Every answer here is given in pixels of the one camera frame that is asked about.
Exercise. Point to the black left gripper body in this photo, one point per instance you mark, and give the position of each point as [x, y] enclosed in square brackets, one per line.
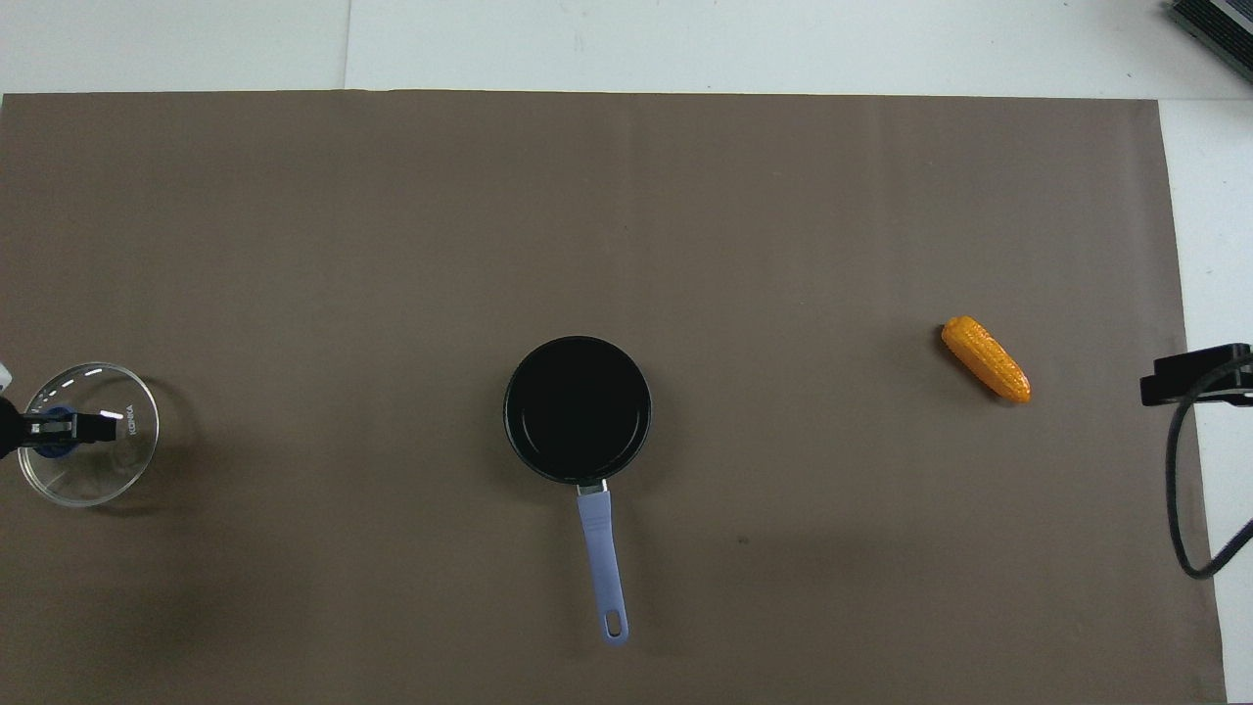
[8, 426]

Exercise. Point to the glass lid with blue knob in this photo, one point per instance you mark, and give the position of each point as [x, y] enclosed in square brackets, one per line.
[93, 480]

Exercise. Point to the orange toy corn cob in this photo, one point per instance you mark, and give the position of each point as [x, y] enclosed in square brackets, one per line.
[987, 360]

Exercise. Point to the dark ribbed box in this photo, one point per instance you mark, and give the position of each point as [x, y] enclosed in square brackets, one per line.
[1219, 29]

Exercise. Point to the brown table mat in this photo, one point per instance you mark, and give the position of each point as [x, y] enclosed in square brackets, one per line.
[587, 215]

